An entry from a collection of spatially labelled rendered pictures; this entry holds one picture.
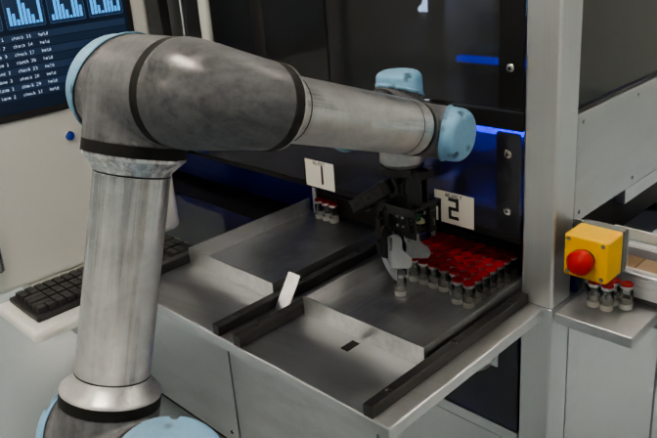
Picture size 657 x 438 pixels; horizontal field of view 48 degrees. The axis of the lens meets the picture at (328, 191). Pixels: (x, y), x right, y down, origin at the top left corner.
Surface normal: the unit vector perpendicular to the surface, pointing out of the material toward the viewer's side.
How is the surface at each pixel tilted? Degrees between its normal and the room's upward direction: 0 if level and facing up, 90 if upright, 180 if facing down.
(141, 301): 89
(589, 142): 90
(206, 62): 43
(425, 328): 0
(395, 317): 0
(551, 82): 90
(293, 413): 90
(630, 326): 0
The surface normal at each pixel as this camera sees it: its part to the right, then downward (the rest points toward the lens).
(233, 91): 0.34, 0.01
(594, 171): 0.71, 0.19
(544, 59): -0.70, 0.29
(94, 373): -0.23, 0.09
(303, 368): -0.07, -0.94
